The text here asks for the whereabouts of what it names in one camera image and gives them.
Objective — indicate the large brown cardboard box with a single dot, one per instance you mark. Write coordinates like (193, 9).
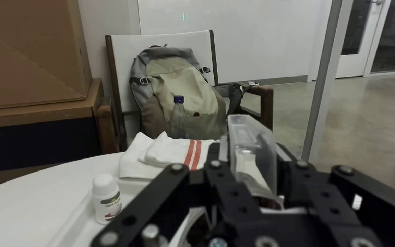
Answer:
(43, 53)

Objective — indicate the white red striped cloth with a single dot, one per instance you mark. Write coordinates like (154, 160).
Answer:
(145, 157)

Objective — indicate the grey beige backpack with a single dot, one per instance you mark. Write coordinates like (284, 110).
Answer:
(178, 91)

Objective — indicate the clear plastic measuring jug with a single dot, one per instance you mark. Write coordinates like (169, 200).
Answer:
(252, 153)

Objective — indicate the blue cap water bottle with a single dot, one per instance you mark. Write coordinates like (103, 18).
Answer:
(177, 121)

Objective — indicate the grey metal pole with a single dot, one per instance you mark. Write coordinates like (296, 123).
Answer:
(335, 34)

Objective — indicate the dark wooden cabinet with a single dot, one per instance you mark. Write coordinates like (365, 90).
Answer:
(58, 132)

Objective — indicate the white wooden chair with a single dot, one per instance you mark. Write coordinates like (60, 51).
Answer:
(161, 60)

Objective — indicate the small white pill bottle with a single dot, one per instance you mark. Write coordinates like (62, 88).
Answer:
(106, 198)

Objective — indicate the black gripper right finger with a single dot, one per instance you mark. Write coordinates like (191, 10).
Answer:
(354, 209)

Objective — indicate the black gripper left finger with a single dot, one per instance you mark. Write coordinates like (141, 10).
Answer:
(207, 205)

